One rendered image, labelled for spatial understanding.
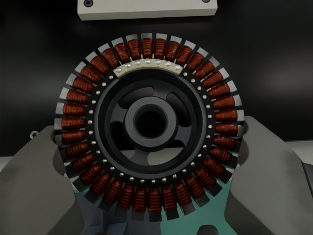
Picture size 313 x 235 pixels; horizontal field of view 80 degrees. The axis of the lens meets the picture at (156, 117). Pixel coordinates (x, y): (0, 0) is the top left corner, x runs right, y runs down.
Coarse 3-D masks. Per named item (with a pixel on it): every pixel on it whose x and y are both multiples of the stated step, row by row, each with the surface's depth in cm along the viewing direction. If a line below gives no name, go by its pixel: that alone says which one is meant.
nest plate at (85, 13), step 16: (80, 0) 20; (96, 0) 20; (112, 0) 20; (128, 0) 20; (144, 0) 20; (160, 0) 20; (176, 0) 20; (192, 0) 20; (208, 0) 20; (80, 16) 20; (96, 16) 20; (112, 16) 21; (128, 16) 21; (144, 16) 21; (160, 16) 21; (176, 16) 21
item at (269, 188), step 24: (264, 144) 9; (240, 168) 8; (264, 168) 8; (288, 168) 8; (240, 192) 7; (264, 192) 7; (288, 192) 7; (240, 216) 7; (264, 216) 6; (288, 216) 6; (312, 216) 6
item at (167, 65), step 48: (144, 48) 11; (192, 48) 12; (96, 96) 11; (192, 96) 12; (96, 144) 11; (144, 144) 11; (192, 144) 12; (240, 144) 11; (96, 192) 10; (144, 192) 10; (192, 192) 10
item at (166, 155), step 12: (288, 144) 21; (300, 144) 21; (312, 144) 22; (156, 156) 21; (168, 156) 21; (300, 156) 21; (312, 156) 21; (0, 168) 21; (228, 168) 21; (72, 180) 21
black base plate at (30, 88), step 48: (0, 0) 21; (48, 0) 21; (240, 0) 22; (288, 0) 22; (0, 48) 20; (48, 48) 20; (96, 48) 21; (240, 48) 21; (288, 48) 21; (0, 96) 20; (48, 96) 20; (144, 96) 20; (240, 96) 20; (288, 96) 20; (0, 144) 19
